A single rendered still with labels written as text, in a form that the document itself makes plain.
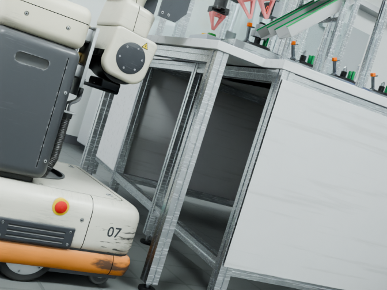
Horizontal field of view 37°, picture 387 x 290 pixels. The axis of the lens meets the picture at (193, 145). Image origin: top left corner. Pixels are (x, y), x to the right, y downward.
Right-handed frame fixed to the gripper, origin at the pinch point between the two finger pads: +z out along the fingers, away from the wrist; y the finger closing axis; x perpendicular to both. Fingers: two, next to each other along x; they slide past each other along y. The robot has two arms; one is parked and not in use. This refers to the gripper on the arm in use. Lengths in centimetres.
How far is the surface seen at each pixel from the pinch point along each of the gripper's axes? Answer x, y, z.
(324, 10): -21, -51, -12
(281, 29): -13.1, -36.7, -3.2
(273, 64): 4, -70, 15
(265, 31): -13.9, -21.9, -2.5
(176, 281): 5, -48, 99
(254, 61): 8, -64, 15
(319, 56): -42.3, -22.0, -0.6
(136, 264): 17, -36, 99
